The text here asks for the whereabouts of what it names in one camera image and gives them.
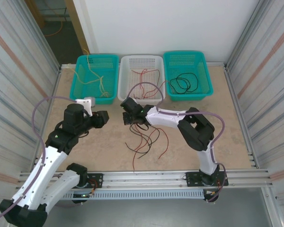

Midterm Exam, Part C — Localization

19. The red cable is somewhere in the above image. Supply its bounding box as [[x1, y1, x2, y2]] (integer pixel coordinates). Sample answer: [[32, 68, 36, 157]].
[[131, 68, 162, 94], [158, 127, 170, 159], [132, 127, 160, 171], [142, 80, 169, 99]]

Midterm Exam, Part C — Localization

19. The yellow cable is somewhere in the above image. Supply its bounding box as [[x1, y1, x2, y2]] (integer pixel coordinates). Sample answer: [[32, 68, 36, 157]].
[[83, 48, 111, 98], [71, 69, 104, 86]]

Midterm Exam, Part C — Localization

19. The black cable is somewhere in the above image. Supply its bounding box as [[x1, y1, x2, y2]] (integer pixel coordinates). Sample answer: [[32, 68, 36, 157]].
[[137, 127, 160, 159], [124, 124, 153, 152], [169, 72, 199, 94], [176, 75, 191, 92]]

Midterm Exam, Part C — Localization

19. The white plastic basket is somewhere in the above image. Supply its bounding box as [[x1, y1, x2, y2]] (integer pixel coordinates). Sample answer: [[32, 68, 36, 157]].
[[117, 55, 167, 106]]

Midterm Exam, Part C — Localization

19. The teal plastic basket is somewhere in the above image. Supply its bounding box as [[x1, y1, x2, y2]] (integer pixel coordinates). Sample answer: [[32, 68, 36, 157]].
[[162, 50, 214, 102], [69, 53, 119, 105]]

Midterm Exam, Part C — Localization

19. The wooden board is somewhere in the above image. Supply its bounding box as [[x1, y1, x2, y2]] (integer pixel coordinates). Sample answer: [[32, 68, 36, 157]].
[[25, 0, 46, 30]]

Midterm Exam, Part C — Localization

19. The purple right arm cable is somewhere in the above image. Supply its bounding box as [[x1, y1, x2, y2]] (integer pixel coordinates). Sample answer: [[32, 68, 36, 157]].
[[127, 81, 228, 203]]

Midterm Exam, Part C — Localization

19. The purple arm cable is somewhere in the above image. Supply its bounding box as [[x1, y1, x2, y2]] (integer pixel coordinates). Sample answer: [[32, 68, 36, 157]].
[[127, 81, 228, 203], [0, 96, 78, 223]]

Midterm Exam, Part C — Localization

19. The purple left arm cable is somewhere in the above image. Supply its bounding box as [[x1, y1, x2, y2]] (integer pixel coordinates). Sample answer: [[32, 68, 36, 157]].
[[0, 96, 78, 223]]

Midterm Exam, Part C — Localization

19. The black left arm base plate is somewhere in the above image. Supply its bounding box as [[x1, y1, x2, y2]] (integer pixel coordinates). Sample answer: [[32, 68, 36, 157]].
[[87, 173, 104, 189]]

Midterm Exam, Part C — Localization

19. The grey slotted cable duct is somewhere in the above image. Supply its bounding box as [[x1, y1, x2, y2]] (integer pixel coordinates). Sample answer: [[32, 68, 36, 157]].
[[59, 189, 206, 201]]

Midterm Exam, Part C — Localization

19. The wooden door frame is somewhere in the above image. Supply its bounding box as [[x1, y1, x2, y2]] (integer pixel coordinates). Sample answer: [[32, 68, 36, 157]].
[[64, 0, 91, 55]]

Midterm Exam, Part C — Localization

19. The orange floor cable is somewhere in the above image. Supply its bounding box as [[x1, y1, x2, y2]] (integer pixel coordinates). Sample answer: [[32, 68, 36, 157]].
[[46, 13, 68, 37]]

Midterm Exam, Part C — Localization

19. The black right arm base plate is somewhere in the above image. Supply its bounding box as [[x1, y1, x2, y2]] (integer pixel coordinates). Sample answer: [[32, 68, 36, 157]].
[[186, 172, 204, 188]]

